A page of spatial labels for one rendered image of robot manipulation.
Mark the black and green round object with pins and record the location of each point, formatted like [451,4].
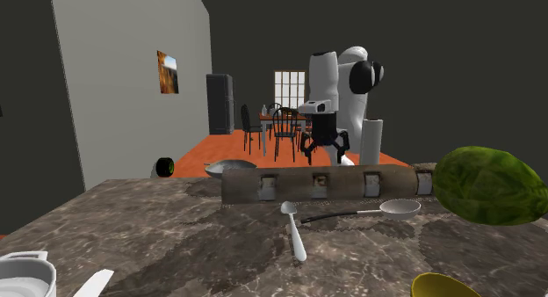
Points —
[165,167]

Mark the white paned window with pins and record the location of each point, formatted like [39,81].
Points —
[290,89]

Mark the black refrigerator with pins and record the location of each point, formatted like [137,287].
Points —
[219,103]

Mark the green lettuce head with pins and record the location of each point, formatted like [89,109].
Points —
[488,187]

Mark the orange wall picture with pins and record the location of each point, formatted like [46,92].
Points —
[168,73]

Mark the white pot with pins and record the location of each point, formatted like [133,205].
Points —
[25,277]

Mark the white spoon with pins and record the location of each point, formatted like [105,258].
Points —
[295,236]

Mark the dining table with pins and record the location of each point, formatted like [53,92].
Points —
[267,117]

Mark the grey metal bowl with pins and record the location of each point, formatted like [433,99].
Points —
[229,166]

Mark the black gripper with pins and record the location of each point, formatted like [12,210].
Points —
[324,127]

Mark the black dining chair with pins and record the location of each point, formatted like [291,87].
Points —
[247,124]
[284,124]

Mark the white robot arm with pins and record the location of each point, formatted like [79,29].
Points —
[327,80]

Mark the long brown wooden rack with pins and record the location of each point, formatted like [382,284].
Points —
[299,182]

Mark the yellow bowl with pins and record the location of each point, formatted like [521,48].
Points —
[441,287]

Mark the white knife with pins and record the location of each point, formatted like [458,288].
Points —
[96,283]

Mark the white paper towel roll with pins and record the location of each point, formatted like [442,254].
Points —
[371,142]

